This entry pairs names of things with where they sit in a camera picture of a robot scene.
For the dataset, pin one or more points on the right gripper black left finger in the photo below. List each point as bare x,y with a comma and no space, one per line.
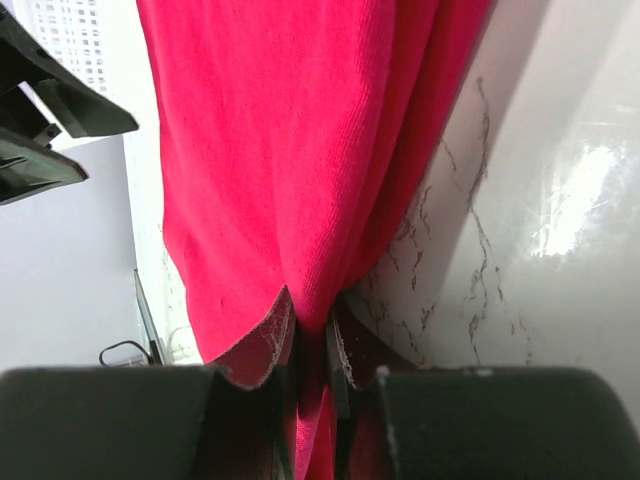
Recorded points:
249,427

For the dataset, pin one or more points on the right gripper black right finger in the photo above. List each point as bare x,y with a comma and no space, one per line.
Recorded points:
354,354

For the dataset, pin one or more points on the crimson red t shirt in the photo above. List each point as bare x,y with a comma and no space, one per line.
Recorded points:
293,135

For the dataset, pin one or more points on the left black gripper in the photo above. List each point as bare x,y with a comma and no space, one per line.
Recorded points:
40,99

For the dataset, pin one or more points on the white plastic laundry basket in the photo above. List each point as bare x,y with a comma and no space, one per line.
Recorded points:
70,31

